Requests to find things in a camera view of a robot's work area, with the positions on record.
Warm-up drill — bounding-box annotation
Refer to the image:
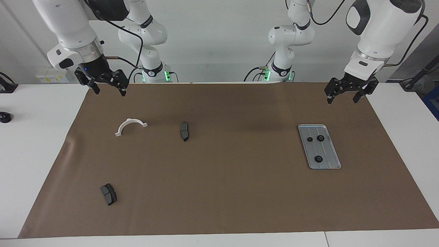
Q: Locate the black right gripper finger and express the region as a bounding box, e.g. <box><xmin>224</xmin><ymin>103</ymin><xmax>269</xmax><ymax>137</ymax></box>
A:
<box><xmin>74</xmin><ymin>68</ymin><xmax>101</xmax><ymax>95</ymax></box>
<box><xmin>112</xmin><ymin>69</ymin><xmax>130</xmax><ymax>97</ymax></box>

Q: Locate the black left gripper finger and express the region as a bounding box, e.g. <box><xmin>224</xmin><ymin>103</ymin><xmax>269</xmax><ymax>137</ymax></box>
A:
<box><xmin>352</xmin><ymin>77</ymin><xmax>379</xmax><ymax>104</ymax></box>
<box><xmin>324</xmin><ymin>76</ymin><xmax>344</xmax><ymax>105</ymax></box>

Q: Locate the silver ribbed metal tray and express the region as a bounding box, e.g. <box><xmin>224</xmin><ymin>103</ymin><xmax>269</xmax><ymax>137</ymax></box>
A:
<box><xmin>298</xmin><ymin>124</ymin><xmax>342</xmax><ymax>170</ymax></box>

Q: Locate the black stand pole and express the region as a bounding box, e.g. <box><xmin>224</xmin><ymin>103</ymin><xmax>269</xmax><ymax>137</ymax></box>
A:
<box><xmin>400</xmin><ymin>55</ymin><xmax>439</xmax><ymax>91</ymax></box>

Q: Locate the black table clamp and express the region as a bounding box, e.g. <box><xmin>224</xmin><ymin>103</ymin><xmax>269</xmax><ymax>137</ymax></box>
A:
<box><xmin>0</xmin><ymin>72</ymin><xmax>18</xmax><ymax>94</ymax></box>

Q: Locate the wide dark brake pad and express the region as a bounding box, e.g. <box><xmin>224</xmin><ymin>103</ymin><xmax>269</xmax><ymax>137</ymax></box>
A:
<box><xmin>100</xmin><ymin>184</ymin><xmax>117</xmax><ymax>206</ymax></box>

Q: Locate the brown paper table mat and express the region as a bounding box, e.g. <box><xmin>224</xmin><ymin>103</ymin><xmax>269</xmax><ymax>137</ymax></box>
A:
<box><xmin>18</xmin><ymin>82</ymin><xmax>439</xmax><ymax>239</ymax></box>

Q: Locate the black base cable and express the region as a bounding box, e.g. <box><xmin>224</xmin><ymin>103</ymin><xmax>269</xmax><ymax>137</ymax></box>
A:
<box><xmin>244</xmin><ymin>51</ymin><xmax>275</xmax><ymax>82</ymax></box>
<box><xmin>128</xmin><ymin>67</ymin><xmax>143</xmax><ymax>83</ymax></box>

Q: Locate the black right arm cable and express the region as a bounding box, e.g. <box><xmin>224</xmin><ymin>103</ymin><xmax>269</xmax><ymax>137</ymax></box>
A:
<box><xmin>84</xmin><ymin>0</ymin><xmax>144</xmax><ymax>69</ymax></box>

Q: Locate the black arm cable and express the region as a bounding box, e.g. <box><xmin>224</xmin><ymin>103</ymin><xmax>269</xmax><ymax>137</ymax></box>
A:
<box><xmin>84</xmin><ymin>0</ymin><xmax>144</xmax><ymax>69</ymax></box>
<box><xmin>309</xmin><ymin>0</ymin><xmax>429</xmax><ymax>67</ymax></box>

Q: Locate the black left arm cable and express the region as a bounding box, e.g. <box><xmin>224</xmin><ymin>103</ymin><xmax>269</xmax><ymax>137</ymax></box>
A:
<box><xmin>309</xmin><ymin>0</ymin><xmax>429</xmax><ymax>67</ymax></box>

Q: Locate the beige wall socket strip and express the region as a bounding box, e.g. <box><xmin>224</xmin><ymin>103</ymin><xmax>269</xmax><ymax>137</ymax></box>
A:
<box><xmin>35</xmin><ymin>69</ymin><xmax>78</xmax><ymax>84</ymax></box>

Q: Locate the white curved plastic bracket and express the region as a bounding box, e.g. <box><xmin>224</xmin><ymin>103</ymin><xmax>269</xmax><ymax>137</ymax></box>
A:
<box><xmin>115</xmin><ymin>118</ymin><xmax>148</xmax><ymax>137</ymax></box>

